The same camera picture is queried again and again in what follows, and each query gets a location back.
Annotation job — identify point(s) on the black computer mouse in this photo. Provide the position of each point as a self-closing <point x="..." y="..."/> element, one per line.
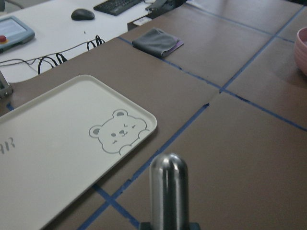
<point x="82" y="14"/>

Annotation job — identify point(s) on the white bear tray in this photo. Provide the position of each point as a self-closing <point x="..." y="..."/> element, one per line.
<point x="54" y="147"/>

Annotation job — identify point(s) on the grey folded cloth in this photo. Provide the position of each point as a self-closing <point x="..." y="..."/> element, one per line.
<point x="157" y="43"/>

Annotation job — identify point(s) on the black keyboard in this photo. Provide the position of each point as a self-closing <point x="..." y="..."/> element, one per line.
<point x="115" y="7"/>

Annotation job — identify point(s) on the aluminium frame post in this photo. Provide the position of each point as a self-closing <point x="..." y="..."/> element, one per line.
<point x="5" y="88"/>

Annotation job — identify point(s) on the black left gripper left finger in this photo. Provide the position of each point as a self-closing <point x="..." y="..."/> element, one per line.
<point x="145" y="226"/>

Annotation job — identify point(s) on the pink bowl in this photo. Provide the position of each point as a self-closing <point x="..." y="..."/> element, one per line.
<point x="300" y="50"/>

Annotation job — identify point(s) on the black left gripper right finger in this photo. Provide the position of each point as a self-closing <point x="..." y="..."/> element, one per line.
<point x="194" y="226"/>

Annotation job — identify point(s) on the steel muddler black tip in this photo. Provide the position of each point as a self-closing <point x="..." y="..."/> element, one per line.
<point x="169" y="194"/>

